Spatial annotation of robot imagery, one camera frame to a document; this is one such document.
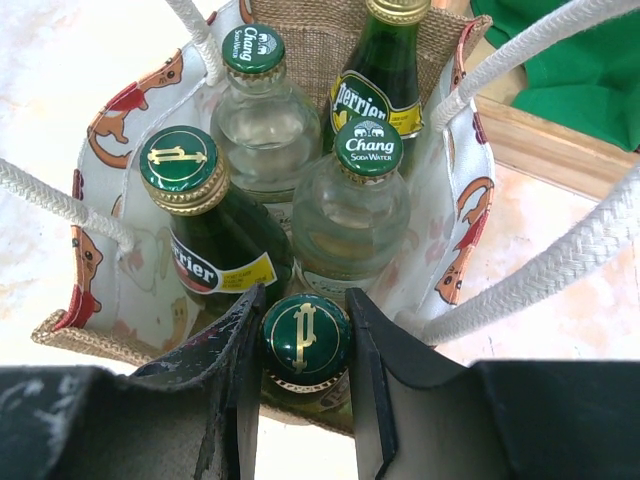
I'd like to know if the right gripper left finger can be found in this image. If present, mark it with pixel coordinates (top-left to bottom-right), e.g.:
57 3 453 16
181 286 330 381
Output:
1 286 265 479

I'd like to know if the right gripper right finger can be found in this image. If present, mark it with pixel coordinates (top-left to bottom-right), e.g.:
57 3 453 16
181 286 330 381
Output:
346 288 639 479

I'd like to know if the green Perrier bottle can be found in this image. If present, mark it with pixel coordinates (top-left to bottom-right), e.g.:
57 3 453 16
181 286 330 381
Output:
321 1 430 177
139 125 294 316
260 293 352 413

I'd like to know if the clear Chang soda bottle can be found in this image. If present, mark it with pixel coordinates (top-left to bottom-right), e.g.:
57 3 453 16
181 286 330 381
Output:
291 117 411 300
211 23 321 204

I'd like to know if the burlap canvas tote bag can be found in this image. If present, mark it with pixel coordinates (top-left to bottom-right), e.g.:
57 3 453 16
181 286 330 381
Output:
1 1 639 433

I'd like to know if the green tank top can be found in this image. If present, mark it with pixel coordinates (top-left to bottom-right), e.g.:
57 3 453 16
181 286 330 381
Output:
469 0 640 154

